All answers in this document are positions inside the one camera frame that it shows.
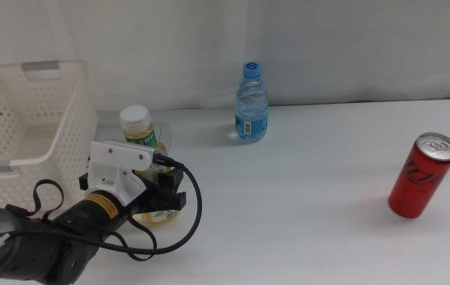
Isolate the yellow tea bottle white cap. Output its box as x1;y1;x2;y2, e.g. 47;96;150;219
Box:
119;104;181;226

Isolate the clear water bottle blue cap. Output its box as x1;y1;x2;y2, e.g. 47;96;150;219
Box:
235;61;269;143

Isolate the red soda can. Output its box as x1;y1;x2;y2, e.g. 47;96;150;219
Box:
387;131;450;219

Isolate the white perforated plastic basket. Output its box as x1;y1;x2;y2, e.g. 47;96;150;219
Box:
0;59;99;217

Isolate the black braided camera cable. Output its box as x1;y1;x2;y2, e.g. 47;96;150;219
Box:
9;152;204;257

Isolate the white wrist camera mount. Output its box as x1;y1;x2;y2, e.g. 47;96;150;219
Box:
84;139;157;207

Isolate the thin black cable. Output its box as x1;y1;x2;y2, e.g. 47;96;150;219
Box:
5;179;158;262

